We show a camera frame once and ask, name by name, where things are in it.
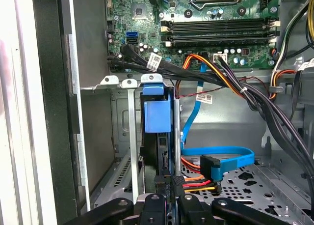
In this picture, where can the green motherboard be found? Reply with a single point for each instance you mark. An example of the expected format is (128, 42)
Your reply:
(147, 38)

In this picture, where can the CPU socket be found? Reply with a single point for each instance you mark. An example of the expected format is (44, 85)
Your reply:
(216, 0)

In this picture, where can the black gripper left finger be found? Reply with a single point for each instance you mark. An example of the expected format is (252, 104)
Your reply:
(152, 210)

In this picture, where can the black PC case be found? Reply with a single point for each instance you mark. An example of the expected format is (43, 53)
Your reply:
(54, 112)

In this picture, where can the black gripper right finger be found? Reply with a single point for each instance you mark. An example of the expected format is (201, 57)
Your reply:
(193, 210)

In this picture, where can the hard disk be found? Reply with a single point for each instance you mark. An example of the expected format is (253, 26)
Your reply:
(157, 112)

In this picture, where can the black RAM slot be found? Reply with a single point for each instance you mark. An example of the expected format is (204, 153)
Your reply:
(220, 26)
(220, 40)

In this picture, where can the grey metal disk bay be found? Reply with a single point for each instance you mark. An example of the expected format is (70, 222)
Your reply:
(132, 136)

